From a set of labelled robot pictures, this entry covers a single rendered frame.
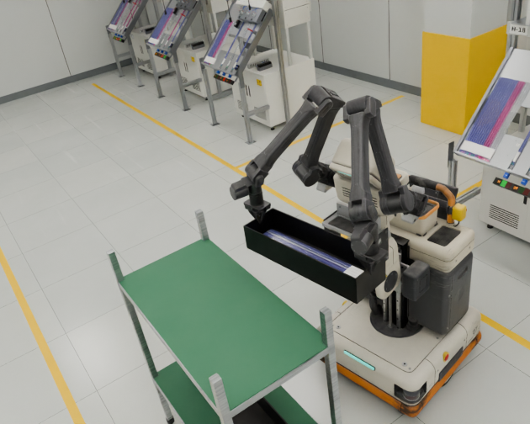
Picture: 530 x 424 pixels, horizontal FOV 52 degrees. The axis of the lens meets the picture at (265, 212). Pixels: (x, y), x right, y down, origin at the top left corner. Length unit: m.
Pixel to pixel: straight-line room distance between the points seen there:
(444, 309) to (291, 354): 1.05
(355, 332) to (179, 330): 1.12
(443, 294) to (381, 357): 0.43
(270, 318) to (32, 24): 7.36
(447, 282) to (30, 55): 7.38
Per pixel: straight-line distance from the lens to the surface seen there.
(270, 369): 1.85
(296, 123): 2.03
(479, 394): 3.03
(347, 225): 2.28
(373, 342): 2.82
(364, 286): 1.93
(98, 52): 9.16
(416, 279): 2.47
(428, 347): 2.82
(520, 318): 3.45
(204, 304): 2.13
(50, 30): 8.93
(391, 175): 2.00
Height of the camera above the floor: 2.32
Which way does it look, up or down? 32 degrees down
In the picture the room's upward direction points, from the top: 9 degrees counter-clockwise
